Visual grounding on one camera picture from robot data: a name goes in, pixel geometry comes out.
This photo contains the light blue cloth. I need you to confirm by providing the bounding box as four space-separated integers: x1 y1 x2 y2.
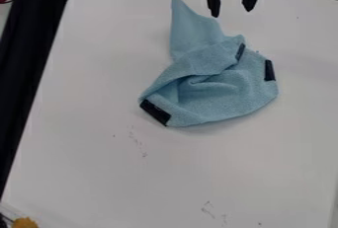
138 0 281 128

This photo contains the yellow toy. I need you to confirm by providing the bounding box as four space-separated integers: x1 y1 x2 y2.
10 216 41 228

